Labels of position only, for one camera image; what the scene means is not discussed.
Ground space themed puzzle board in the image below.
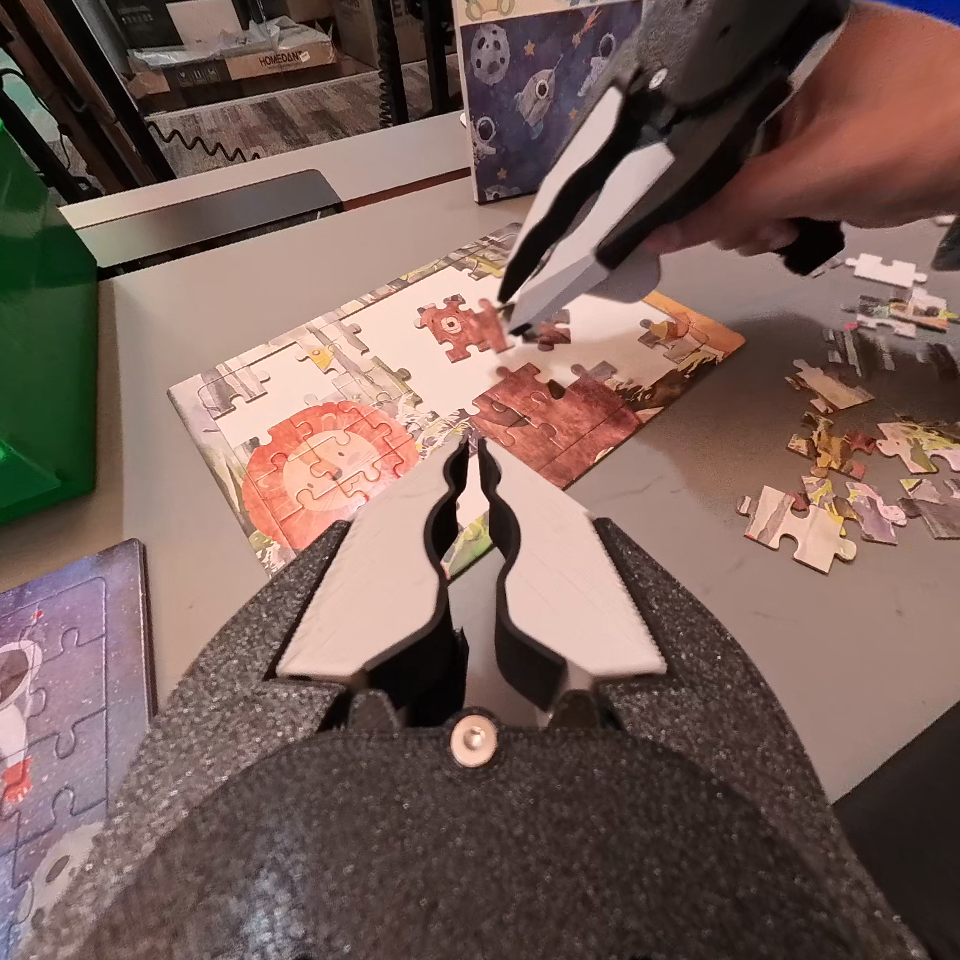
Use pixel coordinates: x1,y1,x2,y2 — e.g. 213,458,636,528
0,538,156,960

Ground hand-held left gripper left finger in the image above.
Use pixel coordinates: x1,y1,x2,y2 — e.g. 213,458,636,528
274,436,472,695

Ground black flat panel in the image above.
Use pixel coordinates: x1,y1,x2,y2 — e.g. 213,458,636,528
75,168,344,270

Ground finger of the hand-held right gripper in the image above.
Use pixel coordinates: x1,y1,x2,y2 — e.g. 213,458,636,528
508,144,678,336
497,84,633,304

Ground assembled orange lion pieces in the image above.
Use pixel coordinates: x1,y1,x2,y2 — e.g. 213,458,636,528
240,401,421,552

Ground green plastic bin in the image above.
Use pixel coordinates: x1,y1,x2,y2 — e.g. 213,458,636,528
0,127,100,526

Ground illustrated puzzle box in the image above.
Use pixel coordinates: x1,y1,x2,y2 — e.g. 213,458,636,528
453,0,646,205

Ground plain brown puzzle piece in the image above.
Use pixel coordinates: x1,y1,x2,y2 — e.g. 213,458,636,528
551,360,624,421

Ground acorn print puzzle piece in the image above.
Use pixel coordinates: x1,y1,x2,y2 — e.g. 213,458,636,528
637,316,695,352

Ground jigsaw puzzle frame board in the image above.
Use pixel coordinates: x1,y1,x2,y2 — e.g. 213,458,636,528
166,221,747,579

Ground brown green puzzle piece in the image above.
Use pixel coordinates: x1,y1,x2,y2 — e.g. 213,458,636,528
523,311,573,352

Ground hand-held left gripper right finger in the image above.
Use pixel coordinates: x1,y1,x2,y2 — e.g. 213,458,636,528
478,436,669,727

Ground flat cardboard box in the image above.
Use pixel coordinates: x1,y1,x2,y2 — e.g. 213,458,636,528
223,41,339,81

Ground black coiled cable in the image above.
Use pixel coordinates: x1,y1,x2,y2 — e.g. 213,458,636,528
377,15,400,130
150,123,261,164

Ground joined brown bear face pieces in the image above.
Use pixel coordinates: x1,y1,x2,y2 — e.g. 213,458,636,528
416,294,519,365

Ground jigsaw pieces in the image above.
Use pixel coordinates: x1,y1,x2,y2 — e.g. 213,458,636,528
738,251,960,575

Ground person's right hand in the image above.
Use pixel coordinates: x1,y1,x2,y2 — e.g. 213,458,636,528
651,0,960,260

